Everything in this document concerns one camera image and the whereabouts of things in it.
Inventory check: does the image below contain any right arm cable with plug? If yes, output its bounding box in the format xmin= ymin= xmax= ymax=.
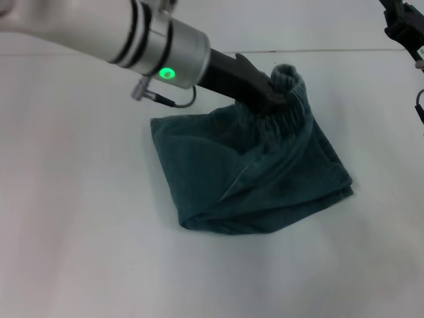
xmin=413 ymin=88 xmax=424 ymax=127

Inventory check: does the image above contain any arm cable with plug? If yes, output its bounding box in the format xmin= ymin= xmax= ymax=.
xmin=413 ymin=88 xmax=424 ymax=127
xmin=131 ymin=77 xmax=197 ymax=109

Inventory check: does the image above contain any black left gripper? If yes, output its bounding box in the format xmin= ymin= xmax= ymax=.
xmin=195 ymin=48 xmax=288 ymax=117

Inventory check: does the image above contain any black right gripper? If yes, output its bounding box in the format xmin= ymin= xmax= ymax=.
xmin=377 ymin=0 xmax=424 ymax=62

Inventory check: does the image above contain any blue denim shorts basketball embroidery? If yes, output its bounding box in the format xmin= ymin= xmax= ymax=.
xmin=149 ymin=64 xmax=354 ymax=236

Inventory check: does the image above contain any left arm cable with plug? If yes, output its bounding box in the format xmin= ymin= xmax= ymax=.
xmin=131 ymin=77 xmax=197 ymax=109

